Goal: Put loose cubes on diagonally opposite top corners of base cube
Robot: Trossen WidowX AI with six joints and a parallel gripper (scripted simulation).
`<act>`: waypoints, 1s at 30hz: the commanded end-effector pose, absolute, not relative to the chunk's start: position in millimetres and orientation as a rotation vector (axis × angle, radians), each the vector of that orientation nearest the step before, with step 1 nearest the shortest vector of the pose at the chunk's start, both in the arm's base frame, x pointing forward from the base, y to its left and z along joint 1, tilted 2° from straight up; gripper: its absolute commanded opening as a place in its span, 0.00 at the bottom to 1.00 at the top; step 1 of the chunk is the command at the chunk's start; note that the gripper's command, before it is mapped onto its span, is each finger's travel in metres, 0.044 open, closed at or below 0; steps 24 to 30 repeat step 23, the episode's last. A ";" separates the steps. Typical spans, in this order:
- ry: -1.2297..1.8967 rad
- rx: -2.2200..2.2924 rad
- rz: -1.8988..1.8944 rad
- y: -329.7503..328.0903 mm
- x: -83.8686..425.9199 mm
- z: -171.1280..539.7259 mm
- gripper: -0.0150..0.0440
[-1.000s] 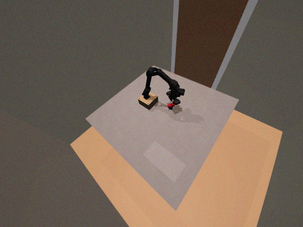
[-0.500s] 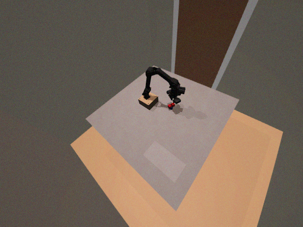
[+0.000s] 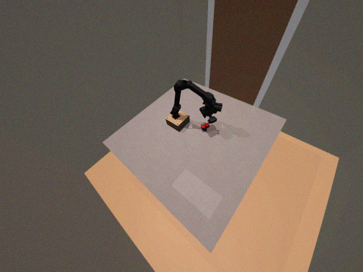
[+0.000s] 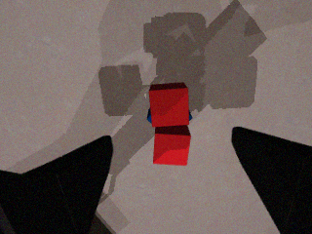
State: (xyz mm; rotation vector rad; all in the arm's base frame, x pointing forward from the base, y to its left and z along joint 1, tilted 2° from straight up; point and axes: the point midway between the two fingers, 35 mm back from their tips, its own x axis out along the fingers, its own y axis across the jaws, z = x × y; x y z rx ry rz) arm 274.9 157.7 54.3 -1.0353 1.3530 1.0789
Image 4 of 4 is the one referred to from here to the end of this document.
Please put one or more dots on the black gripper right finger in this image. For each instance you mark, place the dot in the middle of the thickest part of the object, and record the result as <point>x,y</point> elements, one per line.
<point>281,173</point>

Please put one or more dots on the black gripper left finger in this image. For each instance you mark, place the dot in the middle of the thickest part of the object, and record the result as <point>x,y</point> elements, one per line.
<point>60,197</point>

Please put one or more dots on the red cube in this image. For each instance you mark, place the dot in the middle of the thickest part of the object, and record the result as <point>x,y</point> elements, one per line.
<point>171,145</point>
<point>169,104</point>

